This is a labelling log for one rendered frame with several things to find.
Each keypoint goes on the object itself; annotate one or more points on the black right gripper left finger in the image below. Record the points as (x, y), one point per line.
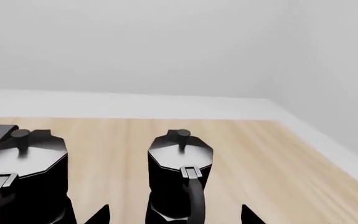
(101, 217)

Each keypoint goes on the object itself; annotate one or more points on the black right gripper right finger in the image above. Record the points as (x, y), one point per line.
(249, 217)

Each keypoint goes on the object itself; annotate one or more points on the black moka pot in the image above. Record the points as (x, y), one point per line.
(178, 186)
(29, 186)

